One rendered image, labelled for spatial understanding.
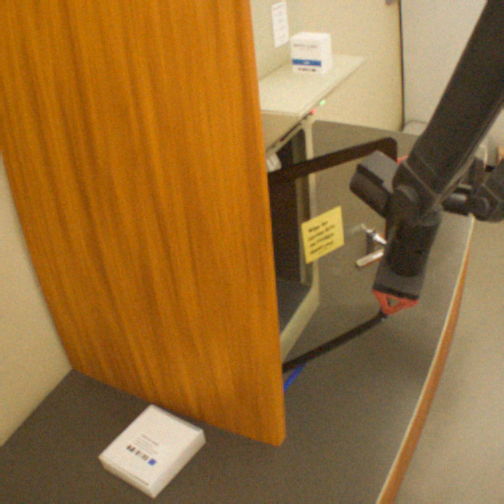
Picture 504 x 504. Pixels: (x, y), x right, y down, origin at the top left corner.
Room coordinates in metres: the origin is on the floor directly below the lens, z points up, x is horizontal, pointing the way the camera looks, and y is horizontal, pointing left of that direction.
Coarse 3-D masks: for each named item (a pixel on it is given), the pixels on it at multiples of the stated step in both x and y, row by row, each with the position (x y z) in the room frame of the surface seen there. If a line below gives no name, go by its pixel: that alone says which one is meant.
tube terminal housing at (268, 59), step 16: (256, 0) 0.84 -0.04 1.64; (272, 0) 0.89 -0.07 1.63; (288, 0) 0.94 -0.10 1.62; (256, 16) 0.84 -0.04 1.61; (288, 16) 0.94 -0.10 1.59; (256, 32) 0.83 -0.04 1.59; (272, 32) 0.88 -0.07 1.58; (256, 48) 0.83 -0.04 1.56; (272, 48) 0.87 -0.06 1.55; (288, 48) 0.93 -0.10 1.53; (272, 64) 0.87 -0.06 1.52; (304, 128) 0.96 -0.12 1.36; (304, 144) 1.00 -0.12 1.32; (304, 160) 1.00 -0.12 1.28
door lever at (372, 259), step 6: (378, 234) 0.83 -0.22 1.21; (378, 240) 0.82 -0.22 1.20; (384, 240) 0.82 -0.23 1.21; (378, 252) 0.78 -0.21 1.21; (366, 258) 0.77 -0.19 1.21; (372, 258) 0.77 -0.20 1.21; (378, 258) 0.77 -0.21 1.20; (360, 264) 0.75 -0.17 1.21; (366, 264) 0.76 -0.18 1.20; (372, 264) 0.76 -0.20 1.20; (360, 270) 0.75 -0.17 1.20
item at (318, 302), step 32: (320, 160) 0.78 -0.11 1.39; (352, 160) 0.81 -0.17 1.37; (288, 192) 0.75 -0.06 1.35; (320, 192) 0.78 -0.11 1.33; (288, 224) 0.75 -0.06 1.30; (352, 224) 0.81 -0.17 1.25; (384, 224) 0.84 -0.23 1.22; (288, 256) 0.75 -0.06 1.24; (352, 256) 0.81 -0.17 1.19; (288, 288) 0.75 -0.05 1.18; (320, 288) 0.78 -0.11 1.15; (352, 288) 0.81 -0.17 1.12; (288, 320) 0.75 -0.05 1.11; (320, 320) 0.78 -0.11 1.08; (352, 320) 0.81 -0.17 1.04; (384, 320) 0.85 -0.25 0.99; (288, 352) 0.74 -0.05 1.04; (320, 352) 0.78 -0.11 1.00
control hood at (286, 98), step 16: (288, 64) 0.90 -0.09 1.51; (336, 64) 0.89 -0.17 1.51; (352, 64) 0.89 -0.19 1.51; (272, 80) 0.82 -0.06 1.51; (288, 80) 0.81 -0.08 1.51; (304, 80) 0.80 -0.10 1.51; (320, 80) 0.80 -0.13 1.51; (336, 80) 0.80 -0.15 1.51; (272, 96) 0.74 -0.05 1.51; (288, 96) 0.73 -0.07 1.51; (304, 96) 0.73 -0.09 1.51; (320, 96) 0.73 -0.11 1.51; (272, 112) 0.68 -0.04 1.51; (288, 112) 0.67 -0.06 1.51; (304, 112) 0.67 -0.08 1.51; (272, 128) 0.68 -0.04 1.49; (288, 128) 0.67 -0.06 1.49; (272, 144) 0.68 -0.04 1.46
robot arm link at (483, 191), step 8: (496, 168) 0.88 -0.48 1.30; (488, 176) 0.88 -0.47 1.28; (496, 176) 0.87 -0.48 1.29; (488, 184) 0.87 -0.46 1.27; (496, 184) 0.86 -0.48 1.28; (480, 192) 0.88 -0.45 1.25; (488, 192) 0.86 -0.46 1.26; (496, 192) 0.85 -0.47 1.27; (488, 200) 0.85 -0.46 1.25; (496, 200) 0.84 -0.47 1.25; (496, 208) 0.83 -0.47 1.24; (480, 216) 0.85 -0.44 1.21; (488, 216) 0.84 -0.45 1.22; (496, 216) 0.85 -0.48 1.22
